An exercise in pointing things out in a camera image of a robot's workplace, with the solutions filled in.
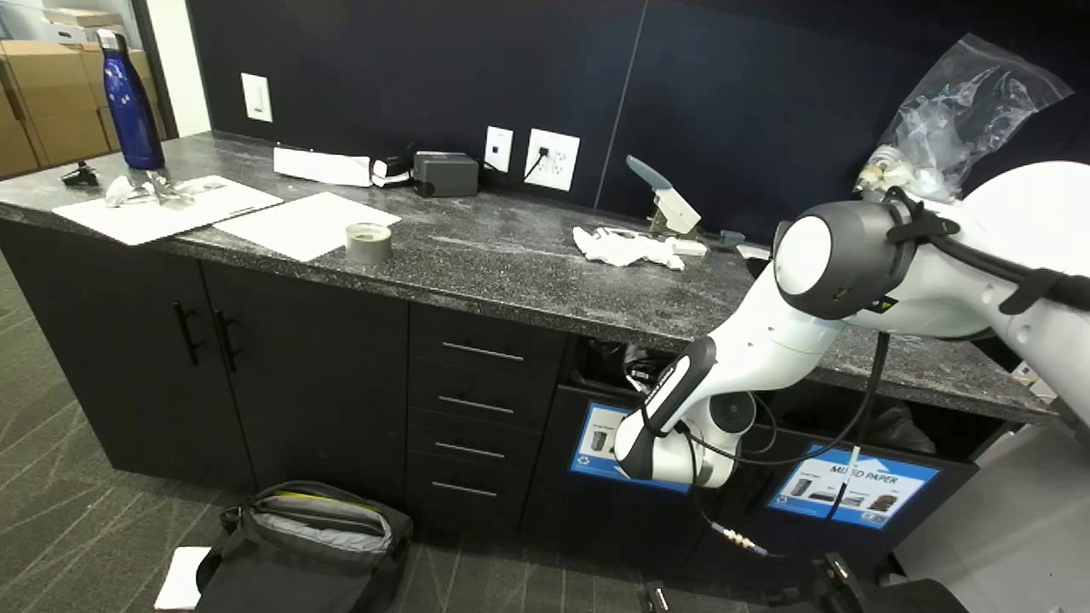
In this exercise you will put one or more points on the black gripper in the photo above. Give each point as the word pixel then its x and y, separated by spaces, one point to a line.
pixel 645 369

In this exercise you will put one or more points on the wide white paper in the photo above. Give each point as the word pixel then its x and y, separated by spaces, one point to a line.
pixel 622 246

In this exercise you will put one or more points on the small white piece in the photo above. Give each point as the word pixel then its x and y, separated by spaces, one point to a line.
pixel 689 242

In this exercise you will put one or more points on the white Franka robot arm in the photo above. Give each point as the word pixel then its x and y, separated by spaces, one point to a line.
pixel 1022 227

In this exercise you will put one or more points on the black bin liner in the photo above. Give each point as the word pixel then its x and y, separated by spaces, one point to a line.
pixel 601 361
pixel 905 430

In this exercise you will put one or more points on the blue mixed paper sign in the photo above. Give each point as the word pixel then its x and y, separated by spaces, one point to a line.
pixel 598 443
pixel 869 481

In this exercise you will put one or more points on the small dark round disc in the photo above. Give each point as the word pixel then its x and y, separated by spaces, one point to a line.
pixel 725 241

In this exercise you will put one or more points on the small white scrap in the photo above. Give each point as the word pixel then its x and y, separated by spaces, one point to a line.
pixel 752 251

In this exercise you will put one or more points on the black power adapter box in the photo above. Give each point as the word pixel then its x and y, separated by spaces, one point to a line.
pixel 447 176

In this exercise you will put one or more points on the white tape roll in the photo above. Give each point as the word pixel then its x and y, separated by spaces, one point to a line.
pixel 371 232

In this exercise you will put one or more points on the dark grey counter cabinet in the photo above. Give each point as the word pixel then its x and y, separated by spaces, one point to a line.
pixel 320 376

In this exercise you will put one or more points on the flat white paper sheet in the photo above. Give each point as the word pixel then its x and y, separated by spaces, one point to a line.
pixel 159 210
pixel 308 227

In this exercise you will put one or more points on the white power strip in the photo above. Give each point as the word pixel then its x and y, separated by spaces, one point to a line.
pixel 326 168

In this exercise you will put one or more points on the black backpack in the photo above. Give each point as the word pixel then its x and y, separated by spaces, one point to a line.
pixel 301 545

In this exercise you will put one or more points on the clear plastic bag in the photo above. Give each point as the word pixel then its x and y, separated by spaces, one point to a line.
pixel 964 102

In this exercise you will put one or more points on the blue metal water bottle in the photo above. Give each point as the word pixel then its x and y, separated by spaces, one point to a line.
pixel 130 107

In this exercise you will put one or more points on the small black clip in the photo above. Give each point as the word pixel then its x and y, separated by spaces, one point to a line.
pixel 80 176

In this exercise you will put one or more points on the brown cardboard box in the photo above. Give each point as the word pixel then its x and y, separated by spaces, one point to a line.
pixel 54 102

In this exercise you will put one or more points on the narrow white wall plate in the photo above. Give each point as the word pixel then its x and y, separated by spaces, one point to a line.
pixel 256 95
pixel 499 148

